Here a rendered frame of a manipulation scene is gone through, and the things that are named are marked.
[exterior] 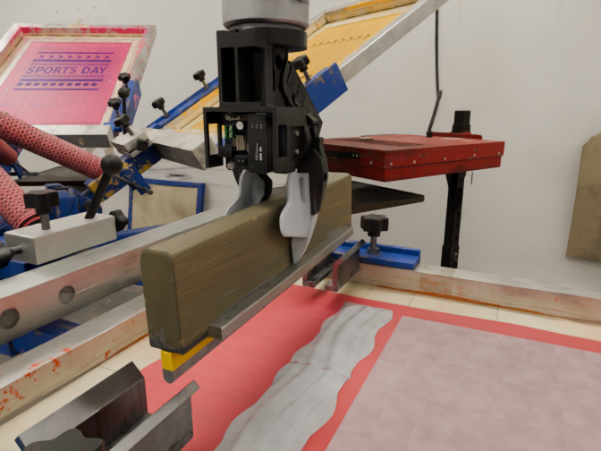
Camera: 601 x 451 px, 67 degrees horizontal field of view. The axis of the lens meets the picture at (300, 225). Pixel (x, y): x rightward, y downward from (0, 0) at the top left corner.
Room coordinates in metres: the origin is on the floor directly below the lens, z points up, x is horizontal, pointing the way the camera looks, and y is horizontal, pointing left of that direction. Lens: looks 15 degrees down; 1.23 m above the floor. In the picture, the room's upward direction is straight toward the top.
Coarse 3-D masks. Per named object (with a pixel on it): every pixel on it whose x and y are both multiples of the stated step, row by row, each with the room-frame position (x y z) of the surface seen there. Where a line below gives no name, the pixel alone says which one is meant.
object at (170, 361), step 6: (204, 342) 0.32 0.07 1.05; (192, 348) 0.31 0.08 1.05; (198, 348) 0.31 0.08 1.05; (162, 354) 0.29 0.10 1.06; (168, 354) 0.29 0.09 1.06; (174, 354) 0.29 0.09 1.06; (180, 354) 0.29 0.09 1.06; (186, 354) 0.30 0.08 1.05; (192, 354) 0.31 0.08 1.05; (162, 360) 0.29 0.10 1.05; (168, 360) 0.29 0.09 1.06; (174, 360) 0.29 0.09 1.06; (180, 360) 0.29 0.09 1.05; (186, 360) 0.30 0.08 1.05; (162, 366) 0.29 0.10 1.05; (168, 366) 0.29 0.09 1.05; (174, 366) 0.29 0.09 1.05
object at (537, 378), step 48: (288, 288) 0.66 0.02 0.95; (240, 336) 0.51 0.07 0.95; (288, 336) 0.51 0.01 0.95; (384, 336) 0.51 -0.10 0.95; (432, 336) 0.51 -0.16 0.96; (480, 336) 0.51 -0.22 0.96; (528, 336) 0.51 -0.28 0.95; (576, 336) 0.51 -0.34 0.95; (384, 384) 0.41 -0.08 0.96; (432, 384) 0.41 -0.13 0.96; (480, 384) 0.41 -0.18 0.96; (528, 384) 0.41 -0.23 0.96; (576, 384) 0.41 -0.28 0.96; (576, 432) 0.34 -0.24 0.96
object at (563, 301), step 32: (416, 288) 0.64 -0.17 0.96; (448, 288) 0.62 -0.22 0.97; (480, 288) 0.60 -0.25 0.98; (512, 288) 0.58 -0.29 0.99; (544, 288) 0.57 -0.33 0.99; (576, 288) 0.57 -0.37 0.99; (96, 320) 0.48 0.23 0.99; (128, 320) 0.49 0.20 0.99; (32, 352) 0.41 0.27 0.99; (64, 352) 0.41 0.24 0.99; (96, 352) 0.44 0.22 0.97; (0, 384) 0.36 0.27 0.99; (32, 384) 0.38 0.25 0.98; (64, 384) 0.41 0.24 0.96; (0, 416) 0.35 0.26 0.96
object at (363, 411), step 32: (224, 352) 0.47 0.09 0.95; (160, 384) 0.41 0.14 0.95; (224, 384) 0.41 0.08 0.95; (256, 384) 0.41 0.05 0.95; (352, 384) 0.41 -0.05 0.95; (192, 416) 0.36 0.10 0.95; (224, 416) 0.36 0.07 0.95; (352, 416) 0.36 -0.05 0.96; (384, 416) 0.36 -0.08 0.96; (416, 416) 0.36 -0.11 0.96; (448, 416) 0.36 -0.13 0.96; (480, 416) 0.36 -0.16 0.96; (192, 448) 0.32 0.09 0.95; (320, 448) 0.32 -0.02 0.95; (352, 448) 0.32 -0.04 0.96; (384, 448) 0.32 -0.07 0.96; (416, 448) 0.32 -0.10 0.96; (448, 448) 0.32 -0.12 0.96; (480, 448) 0.32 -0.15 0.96; (512, 448) 0.32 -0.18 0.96; (544, 448) 0.32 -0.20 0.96; (576, 448) 0.32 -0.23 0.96
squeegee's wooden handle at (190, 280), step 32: (224, 224) 0.35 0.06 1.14; (256, 224) 0.38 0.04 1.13; (320, 224) 0.51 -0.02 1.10; (160, 256) 0.29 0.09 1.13; (192, 256) 0.30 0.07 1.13; (224, 256) 0.33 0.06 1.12; (256, 256) 0.37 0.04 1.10; (288, 256) 0.43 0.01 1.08; (160, 288) 0.29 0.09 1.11; (192, 288) 0.30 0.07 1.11; (224, 288) 0.33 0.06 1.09; (256, 288) 0.37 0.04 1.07; (160, 320) 0.29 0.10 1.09; (192, 320) 0.29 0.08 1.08
